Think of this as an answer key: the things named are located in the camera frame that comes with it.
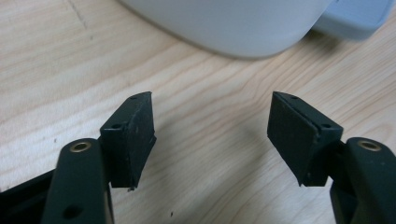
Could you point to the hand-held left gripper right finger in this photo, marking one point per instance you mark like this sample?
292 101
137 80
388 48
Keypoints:
295 140

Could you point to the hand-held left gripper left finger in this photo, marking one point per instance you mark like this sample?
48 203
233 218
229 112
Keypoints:
134 137

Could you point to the white pedal trash can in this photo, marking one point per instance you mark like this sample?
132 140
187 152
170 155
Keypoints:
233 25

